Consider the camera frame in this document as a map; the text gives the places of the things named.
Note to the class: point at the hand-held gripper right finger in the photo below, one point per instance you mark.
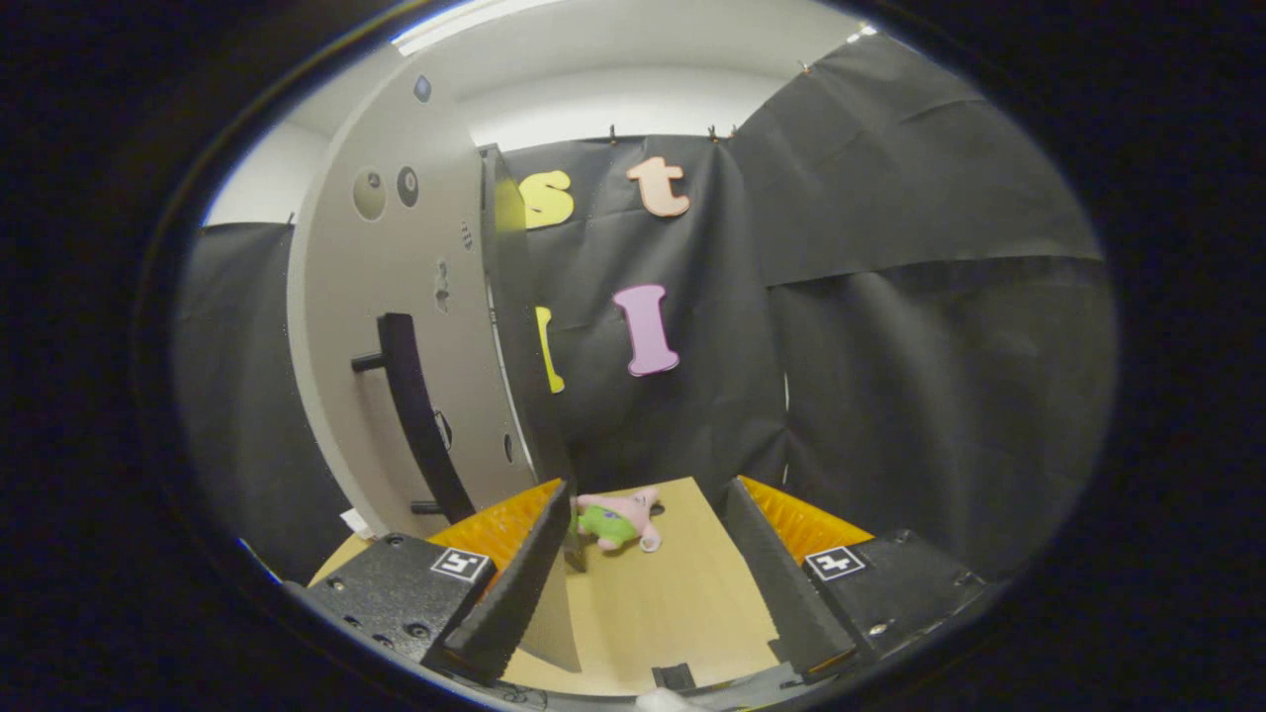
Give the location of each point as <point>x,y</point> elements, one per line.
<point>776,593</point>

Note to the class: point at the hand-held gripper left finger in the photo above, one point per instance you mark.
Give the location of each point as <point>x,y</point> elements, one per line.
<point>519,593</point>

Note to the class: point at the grey shoe cabinet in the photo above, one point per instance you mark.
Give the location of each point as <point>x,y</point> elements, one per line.
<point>519,396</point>

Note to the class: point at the pink and green plush toy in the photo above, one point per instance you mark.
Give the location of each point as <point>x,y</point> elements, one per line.
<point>613,524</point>

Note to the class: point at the black backdrop cloth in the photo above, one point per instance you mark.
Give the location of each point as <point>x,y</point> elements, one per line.
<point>890,396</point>

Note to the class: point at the row of small cloth clips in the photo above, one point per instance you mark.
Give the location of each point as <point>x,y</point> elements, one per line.
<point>612,131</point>

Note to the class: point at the small ceiling light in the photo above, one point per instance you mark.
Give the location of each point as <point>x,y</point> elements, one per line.
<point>860,35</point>

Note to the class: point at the long ceiling light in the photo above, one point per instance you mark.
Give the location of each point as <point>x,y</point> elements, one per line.
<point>445,25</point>

